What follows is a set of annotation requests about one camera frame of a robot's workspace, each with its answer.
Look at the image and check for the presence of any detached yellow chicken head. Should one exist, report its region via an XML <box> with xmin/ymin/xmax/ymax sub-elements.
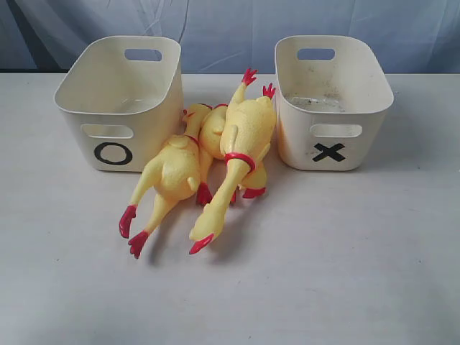
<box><xmin>241</xmin><ymin>162</ymin><xmax>267</xmax><ymax>199</ymax></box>

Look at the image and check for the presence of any yellow rubber chicken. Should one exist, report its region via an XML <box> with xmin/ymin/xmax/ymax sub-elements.
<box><xmin>119</xmin><ymin>103</ymin><xmax>212</xmax><ymax>259</ymax></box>
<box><xmin>189</xmin><ymin>68</ymin><xmax>277</xmax><ymax>254</ymax></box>

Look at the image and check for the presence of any white bin marked O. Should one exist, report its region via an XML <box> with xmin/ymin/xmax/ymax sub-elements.
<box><xmin>54</xmin><ymin>36</ymin><xmax>183</xmax><ymax>172</ymax></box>

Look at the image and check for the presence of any yellow rubber chicken top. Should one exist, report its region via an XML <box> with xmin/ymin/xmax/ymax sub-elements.
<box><xmin>189</xmin><ymin>68</ymin><xmax>277</xmax><ymax>254</ymax></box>

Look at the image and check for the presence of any white bin marked X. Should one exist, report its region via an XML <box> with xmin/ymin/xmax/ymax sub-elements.
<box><xmin>275</xmin><ymin>35</ymin><xmax>394</xmax><ymax>171</ymax></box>

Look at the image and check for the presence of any headless yellow rubber chicken body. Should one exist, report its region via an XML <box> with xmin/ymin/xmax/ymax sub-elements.
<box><xmin>196</xmin><ymin>103</ymin><xmax>228</xmax><ymax>206</ymax></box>

